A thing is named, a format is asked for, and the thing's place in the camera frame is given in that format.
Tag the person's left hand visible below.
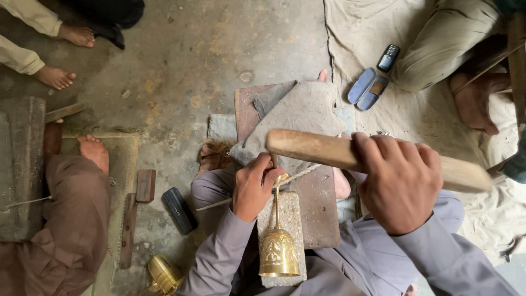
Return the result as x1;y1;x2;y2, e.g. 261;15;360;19
232;152;286;223

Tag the person's right hand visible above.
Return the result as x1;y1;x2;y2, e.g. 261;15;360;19
351;132;444;237

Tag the wooden mallet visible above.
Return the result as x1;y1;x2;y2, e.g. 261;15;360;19
265;129;494;194

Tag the grey stone block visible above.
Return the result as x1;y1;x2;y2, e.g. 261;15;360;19
256;191;308;288

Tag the brown rag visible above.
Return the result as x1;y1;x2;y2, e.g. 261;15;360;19
198;137;238;172

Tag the engraved brass bell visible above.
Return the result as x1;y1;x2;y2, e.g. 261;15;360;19
258;173;301;278

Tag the brown wooden board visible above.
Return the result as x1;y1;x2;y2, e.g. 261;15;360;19
234;84;342;250

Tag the folded grey blue cloth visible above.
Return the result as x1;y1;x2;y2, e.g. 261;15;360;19
207;113;238;141

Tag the black case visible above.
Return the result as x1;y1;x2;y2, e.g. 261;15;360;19
161;187;199;236

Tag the person's lilac grey clothing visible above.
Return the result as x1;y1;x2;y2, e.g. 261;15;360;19
191;168;466;296

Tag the beige floor sheet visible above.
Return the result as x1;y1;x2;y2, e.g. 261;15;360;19
323;0;526;269

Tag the grey felt cloth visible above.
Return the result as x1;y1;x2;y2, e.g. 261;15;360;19
229;80;348;176

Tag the open blue glasses case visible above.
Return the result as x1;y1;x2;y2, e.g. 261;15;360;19
347;67;390;112

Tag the brass bell body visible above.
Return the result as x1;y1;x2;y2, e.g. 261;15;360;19
139;253;185;296

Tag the teal cloth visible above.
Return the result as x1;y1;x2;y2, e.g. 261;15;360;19
499;127;526;184

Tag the rusty metal hammer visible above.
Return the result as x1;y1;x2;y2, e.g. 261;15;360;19
119;169;157;270

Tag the dark mobile phone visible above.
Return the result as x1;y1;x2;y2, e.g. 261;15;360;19
376;44;402;74

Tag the thin wooden stick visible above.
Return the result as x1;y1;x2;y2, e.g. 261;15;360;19
453;42;526;94

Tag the wooden plank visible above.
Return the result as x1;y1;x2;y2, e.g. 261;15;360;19
45;101;88;124

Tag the black cloth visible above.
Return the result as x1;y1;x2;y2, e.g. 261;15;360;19
58;0;145;50

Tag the grey stone slab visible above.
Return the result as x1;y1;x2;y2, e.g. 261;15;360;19
0;96;47;243

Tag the thin rope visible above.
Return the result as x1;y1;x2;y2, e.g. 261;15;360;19
195;164;322;212

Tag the wooden post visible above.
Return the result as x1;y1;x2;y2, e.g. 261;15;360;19
507;12;526;126

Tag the white cord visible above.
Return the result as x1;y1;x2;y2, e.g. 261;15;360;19
0;196;54;211

